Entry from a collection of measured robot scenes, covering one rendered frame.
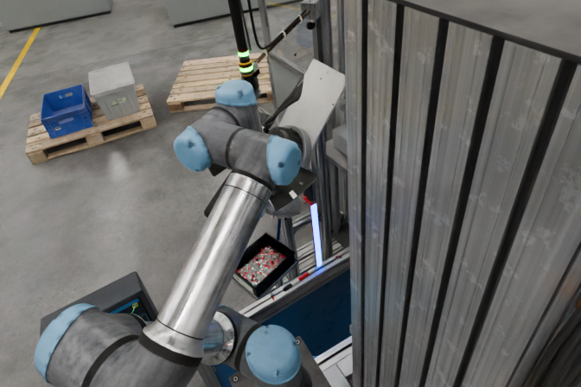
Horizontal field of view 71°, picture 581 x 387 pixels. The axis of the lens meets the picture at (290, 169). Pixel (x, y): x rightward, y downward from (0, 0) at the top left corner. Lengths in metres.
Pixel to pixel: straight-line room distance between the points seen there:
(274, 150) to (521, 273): 0.40
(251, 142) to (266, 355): 0.51
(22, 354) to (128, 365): 2.38
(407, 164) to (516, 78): 0.15
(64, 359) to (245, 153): 0.39
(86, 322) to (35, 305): 2.48
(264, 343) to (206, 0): 6.33
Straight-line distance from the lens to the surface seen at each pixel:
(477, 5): 0.33
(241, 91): 0.76
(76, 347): 0.70
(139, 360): 0.64
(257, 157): 0.64
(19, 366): 2.97
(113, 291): 1.24
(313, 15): 1.89
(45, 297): 3.20
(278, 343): 0.99
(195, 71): 5.02
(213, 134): 0.70
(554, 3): 0.34
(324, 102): 1.74
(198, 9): 7.00
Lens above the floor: 2.13
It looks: 39 degrees down
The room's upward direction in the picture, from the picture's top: 8 degrees counter-clockwise
